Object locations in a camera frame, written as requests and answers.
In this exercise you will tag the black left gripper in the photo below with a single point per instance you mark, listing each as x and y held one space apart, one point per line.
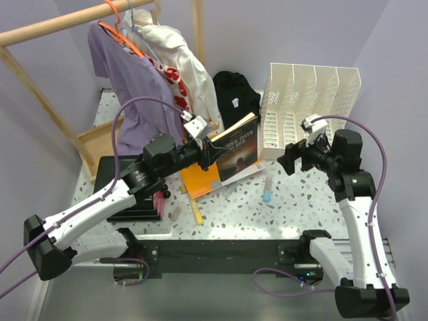
205 154

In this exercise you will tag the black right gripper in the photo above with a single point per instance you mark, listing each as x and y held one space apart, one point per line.
293 152

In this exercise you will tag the Three Days To See book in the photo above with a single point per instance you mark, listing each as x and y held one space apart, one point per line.
241 142

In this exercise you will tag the orange folder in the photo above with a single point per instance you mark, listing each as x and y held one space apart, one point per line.
199 182

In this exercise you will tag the blue highlighter marker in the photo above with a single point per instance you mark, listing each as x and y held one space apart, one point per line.
267 191

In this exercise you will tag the pink drawer tray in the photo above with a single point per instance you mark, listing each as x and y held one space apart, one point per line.
159 203

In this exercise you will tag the green highlighter marker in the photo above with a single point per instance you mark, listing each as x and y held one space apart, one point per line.
228 191

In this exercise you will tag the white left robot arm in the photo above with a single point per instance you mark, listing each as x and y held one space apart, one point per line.
55 243

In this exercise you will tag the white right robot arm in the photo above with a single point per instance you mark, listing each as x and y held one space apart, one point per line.
364 287

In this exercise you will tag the black folded garment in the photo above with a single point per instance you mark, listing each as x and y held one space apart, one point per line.
235 97

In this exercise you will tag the yellow highlighter marker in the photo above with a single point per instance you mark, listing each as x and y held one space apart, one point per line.
196 211

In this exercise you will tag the cream file organizer rack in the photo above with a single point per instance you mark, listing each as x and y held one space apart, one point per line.
295 91

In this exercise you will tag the red white patterned garment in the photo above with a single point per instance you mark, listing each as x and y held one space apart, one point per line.
173 79

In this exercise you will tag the beige eraser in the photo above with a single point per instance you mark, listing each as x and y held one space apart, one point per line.
175 214

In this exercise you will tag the black drawer organizer box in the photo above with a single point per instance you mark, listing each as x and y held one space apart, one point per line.
144 209

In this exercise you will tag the purple t-shirt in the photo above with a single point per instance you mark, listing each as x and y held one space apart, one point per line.
132 77

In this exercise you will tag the white shirt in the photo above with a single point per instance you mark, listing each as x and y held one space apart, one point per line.
170 46

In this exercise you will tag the wooden clothes rack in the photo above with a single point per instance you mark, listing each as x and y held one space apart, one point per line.
32 146

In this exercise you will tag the wooden clothes hanger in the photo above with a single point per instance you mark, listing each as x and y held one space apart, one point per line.
156 11

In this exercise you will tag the orange clothes hanger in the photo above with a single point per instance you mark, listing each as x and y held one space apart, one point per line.
118 37

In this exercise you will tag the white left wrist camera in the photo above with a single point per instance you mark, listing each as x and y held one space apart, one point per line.
198 127

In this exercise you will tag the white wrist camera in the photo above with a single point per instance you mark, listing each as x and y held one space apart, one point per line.
313 127
198 127

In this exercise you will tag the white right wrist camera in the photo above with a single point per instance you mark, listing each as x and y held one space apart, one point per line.
313 127

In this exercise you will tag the aluminium rail frame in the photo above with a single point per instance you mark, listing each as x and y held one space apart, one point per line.
342 242

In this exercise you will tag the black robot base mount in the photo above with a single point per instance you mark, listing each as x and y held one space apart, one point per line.
242 256

